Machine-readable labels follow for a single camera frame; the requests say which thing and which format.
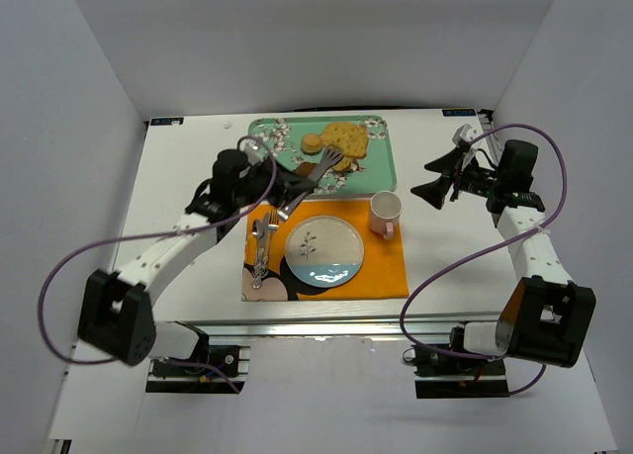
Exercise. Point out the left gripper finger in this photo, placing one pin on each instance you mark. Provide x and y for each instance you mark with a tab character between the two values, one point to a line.
292	201
287	178

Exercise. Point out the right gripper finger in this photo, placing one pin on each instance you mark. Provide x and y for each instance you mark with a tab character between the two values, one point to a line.
447	163
433	193

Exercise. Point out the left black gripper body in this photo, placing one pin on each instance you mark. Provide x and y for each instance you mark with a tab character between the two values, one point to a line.
276	181

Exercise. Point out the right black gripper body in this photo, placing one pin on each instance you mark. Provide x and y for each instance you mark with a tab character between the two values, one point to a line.
458	175

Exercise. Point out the large yellow cake slice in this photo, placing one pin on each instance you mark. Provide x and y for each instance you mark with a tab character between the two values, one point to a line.
351	139

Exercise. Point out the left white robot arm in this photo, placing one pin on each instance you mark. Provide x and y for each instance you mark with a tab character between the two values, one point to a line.
116	315

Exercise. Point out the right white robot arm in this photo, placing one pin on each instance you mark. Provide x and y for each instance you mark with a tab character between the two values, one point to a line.
547	316

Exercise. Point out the dark brown bread piece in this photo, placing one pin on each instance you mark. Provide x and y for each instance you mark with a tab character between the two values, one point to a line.
305	168

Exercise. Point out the silver fork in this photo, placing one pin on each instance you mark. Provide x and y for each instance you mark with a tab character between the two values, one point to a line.
271	226

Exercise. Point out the round yellow muffin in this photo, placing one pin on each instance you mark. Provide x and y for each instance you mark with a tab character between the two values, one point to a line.
311	144

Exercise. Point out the silver spoon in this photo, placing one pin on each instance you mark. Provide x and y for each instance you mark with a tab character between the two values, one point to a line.
257	231

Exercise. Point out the right blue table label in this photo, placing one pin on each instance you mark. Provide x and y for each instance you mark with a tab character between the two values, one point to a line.
459	112

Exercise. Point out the blue table label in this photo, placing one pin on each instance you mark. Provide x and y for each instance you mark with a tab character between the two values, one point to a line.
459	112
166	121

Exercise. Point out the pink and white mug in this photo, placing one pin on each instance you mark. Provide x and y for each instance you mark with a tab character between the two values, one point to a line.
385	209

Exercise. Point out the small yellow cake slice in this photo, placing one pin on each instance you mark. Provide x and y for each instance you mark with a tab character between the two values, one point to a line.
343	165

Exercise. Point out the green floral tray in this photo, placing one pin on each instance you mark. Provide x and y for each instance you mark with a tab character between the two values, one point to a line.
374	173

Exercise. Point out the white and blue plate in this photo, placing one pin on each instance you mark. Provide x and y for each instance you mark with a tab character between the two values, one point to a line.
324	252

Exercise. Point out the left blue table label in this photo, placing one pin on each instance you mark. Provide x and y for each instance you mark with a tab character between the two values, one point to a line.
166	121

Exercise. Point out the orange cartoon placemat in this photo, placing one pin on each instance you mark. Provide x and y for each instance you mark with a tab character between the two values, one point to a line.
382	274

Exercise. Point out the aluminium frame rail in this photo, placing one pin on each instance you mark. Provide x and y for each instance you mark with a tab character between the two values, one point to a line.
307	319

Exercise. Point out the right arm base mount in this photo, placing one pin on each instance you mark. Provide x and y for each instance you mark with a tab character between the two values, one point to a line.
442	373

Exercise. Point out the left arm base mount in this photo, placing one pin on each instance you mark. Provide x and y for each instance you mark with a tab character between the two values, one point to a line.
221	370

